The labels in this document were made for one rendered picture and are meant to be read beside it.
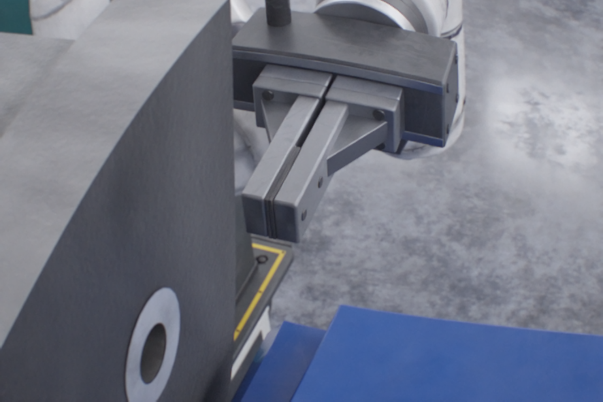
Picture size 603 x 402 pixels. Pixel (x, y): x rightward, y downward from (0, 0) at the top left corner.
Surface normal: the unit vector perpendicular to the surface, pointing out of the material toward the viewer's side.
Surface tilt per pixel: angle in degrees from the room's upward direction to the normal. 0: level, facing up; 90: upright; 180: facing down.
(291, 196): 0
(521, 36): 0
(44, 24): 90
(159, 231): 94
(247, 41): 0
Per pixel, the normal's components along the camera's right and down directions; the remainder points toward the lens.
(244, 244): 0.93, 0.20
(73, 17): 0.43, 0.58
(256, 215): -0.34, 0.64
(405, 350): -0.06, -0.75
